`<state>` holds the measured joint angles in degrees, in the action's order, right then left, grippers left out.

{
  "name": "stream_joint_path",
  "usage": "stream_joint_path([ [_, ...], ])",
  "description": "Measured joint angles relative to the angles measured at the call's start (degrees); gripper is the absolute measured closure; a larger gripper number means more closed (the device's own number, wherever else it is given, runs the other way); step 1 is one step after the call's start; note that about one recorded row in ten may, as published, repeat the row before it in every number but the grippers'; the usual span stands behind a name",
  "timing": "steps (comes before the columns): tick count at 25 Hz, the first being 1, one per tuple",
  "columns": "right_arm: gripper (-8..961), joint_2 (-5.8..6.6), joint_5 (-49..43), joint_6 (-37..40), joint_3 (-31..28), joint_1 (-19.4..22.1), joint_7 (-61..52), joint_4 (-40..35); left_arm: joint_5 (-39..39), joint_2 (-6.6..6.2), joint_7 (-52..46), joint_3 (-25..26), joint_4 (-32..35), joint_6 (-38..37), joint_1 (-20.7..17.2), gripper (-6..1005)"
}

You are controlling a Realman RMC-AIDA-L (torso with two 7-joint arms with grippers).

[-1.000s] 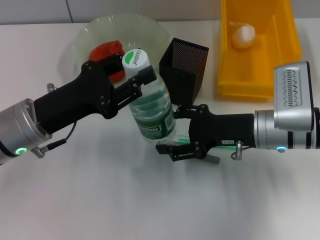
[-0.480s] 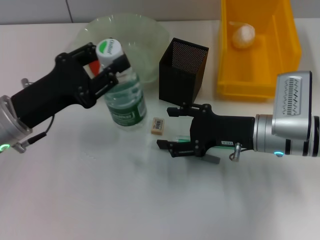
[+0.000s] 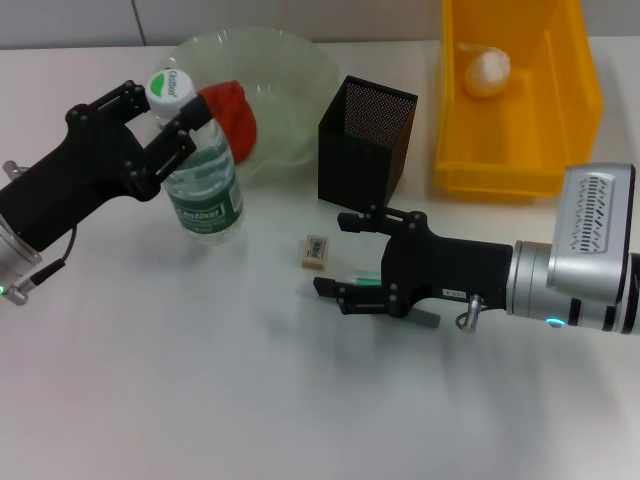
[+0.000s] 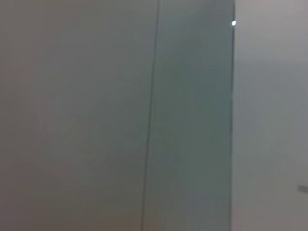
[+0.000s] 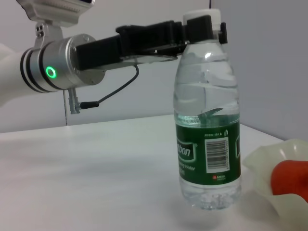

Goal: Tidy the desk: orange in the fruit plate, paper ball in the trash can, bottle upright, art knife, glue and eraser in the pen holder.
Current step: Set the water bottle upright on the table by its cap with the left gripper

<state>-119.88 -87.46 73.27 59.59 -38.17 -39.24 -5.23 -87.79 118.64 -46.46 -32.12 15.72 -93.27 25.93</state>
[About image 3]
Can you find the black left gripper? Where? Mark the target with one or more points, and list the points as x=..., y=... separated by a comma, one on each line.
x=85, y=170

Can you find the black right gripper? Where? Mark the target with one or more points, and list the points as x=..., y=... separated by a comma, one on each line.
x=450, y=270

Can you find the red ball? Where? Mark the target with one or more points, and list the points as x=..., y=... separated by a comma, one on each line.
x=237, y=120

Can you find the clear plastic water bottle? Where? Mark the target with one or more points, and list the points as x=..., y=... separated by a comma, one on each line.
x=205, y=200

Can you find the white paper ball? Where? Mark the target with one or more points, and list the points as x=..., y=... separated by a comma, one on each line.
x=487, y=72

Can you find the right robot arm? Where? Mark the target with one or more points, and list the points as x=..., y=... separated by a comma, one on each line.
x=530, y=280

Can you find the beige eraser with barcode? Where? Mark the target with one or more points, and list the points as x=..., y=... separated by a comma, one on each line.
x=316, y=252

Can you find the green pen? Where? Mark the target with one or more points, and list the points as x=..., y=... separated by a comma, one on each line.
x=367, y=282

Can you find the black mesh pen holder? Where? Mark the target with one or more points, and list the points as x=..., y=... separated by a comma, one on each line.
x=360, y=150

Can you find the grey glitter marker pen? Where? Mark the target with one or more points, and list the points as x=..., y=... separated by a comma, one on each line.
x=427, y=319

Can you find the green frosted glass fruit bowl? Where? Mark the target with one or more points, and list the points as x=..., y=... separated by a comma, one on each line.
x=285, y=75

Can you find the yellow plastic storage bin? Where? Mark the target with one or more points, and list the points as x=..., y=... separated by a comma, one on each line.
x=500, y=140

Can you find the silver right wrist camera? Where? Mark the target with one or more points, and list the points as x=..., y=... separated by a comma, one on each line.
x=590, y=225

